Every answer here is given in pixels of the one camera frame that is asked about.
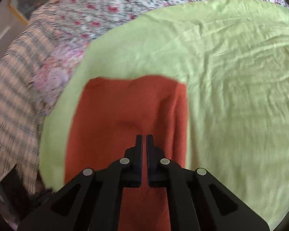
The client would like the beige plaid blanket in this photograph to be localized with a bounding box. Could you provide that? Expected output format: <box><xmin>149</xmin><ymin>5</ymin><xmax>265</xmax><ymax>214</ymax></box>
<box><xmin>0</xmin><ymin>3</ymin><xmax>59</xmax><ymax>194</ymax></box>

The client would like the rust orange knit sweater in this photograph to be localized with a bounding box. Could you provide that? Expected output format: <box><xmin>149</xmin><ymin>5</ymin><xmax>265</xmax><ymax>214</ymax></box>
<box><xmin>63</xmin><ymin>74</ymin><xmax>189</xmax><ymax>231</ymax></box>

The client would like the purple floral pillow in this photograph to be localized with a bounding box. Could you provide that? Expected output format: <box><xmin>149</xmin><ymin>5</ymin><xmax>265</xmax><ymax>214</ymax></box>
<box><xmin>30</xmin><ymin>39</ymin><xmax>90</xmax><ymax>116</ymax></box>

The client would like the light green bed sheet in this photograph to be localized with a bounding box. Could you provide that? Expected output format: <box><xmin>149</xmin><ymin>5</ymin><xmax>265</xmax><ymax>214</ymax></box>
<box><xmin>39</xmin><ymin>0</ymin><xmax>289</xmax><ymax>230</ymax></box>

